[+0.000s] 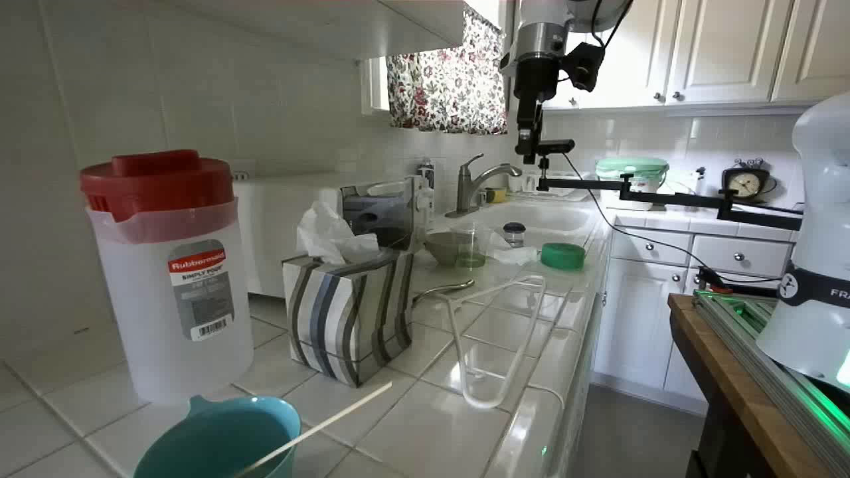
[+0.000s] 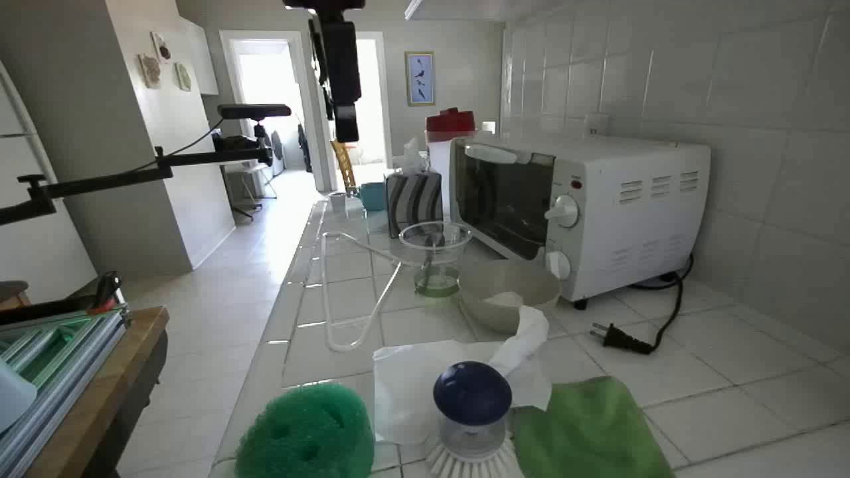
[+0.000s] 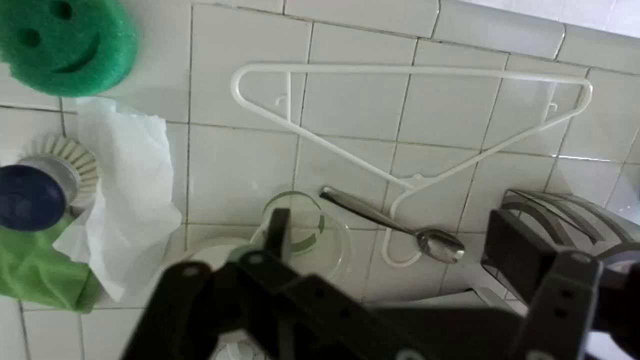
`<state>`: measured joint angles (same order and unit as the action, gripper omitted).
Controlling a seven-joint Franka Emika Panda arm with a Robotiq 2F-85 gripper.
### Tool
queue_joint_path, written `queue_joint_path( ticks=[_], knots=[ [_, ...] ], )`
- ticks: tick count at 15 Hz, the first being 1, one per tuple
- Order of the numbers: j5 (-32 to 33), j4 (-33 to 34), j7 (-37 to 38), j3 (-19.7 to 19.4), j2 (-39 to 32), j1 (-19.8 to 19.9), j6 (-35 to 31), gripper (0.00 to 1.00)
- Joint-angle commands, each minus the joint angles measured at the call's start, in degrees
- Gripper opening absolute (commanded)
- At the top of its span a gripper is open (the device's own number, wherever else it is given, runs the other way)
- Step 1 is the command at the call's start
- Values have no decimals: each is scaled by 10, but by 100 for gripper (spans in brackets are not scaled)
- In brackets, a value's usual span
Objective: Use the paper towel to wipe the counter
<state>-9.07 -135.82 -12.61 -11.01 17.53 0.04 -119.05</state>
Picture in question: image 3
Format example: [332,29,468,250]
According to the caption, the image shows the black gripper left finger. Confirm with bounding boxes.
[122,205,401,360]

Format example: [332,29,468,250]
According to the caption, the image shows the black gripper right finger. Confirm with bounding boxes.
[481,207,640,360]

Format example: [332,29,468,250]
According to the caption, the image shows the white paper towel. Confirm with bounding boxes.
[51,97,183,303]

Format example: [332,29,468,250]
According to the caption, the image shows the clear glass cup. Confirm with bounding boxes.
[254,188,351,279]

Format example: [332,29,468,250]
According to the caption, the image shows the metal spoon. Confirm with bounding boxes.
[318,184,468,266]

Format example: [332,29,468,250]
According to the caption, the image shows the green microfibre cloth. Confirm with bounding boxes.
[0,218,104,314]

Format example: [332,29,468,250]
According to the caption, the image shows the white plastic clothes hanger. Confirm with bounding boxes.
[229,60,595,270]

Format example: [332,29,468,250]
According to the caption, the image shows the dish brush with blue cap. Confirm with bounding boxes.
[0,132,101,233]

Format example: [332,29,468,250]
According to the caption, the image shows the green smiley face sponge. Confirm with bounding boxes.
[0,0,141,99]

